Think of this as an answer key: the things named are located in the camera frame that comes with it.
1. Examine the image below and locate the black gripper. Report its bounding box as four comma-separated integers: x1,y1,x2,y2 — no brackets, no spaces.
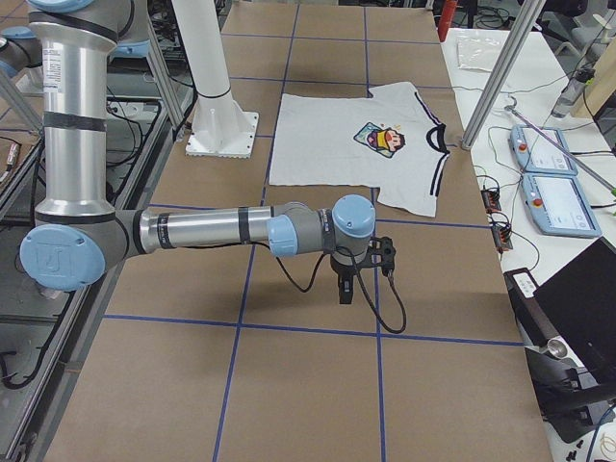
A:
330,254,360,305

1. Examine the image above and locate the grey cartoon print t-shirt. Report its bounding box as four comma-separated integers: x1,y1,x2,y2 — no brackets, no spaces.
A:
269,82,449,218

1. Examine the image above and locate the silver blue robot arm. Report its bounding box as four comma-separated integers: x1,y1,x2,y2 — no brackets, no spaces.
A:
20,1,379,303
1,26,42,78

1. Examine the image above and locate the near orange circuit board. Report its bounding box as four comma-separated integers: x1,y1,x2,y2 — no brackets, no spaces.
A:
489,216,513,254

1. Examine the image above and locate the orange circuit board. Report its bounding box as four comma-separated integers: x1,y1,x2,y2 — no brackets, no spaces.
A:
489,216,513,254
480,189,502,214

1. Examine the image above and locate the far orange circuit board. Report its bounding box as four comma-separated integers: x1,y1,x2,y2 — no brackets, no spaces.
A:
480,189,502,214

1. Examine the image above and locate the white central pillar with base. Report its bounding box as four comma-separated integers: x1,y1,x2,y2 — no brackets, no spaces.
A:
172,0,259,159

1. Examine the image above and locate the black box with label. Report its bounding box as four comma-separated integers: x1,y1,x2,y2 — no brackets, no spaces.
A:
503,268,570,360

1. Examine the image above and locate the near blue teach pendant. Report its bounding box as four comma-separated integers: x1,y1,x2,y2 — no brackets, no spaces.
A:
522,173,602,239

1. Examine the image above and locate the blue teach pendant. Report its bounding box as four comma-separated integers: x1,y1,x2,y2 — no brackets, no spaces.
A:
509,124,578,176
522,173,602,239

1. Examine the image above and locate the far blue teach pendant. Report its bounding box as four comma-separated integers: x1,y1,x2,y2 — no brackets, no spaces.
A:
509,124,578,176

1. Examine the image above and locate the black laptop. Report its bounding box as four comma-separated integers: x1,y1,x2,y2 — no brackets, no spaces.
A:
534,238,615,383

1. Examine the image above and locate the grabber reaching stick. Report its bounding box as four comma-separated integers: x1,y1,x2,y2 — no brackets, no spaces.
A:
504,98,616,195

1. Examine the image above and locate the clear plastic bag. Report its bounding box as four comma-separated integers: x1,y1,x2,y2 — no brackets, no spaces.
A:
456,37,502,72

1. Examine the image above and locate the red cylinder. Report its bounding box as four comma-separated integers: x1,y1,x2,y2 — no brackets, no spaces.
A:
437,0,458,42

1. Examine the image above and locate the clear water bottle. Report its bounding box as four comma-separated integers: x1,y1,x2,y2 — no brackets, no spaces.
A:
551,67,595,118

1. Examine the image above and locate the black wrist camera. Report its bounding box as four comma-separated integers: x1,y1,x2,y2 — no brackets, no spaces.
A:
369,237,396,278

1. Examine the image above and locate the black camera cable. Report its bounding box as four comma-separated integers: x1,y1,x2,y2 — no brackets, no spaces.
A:
254,240,408,335

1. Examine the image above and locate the aluminium frame post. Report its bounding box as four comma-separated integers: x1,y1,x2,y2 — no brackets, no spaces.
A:
461,0,546,150

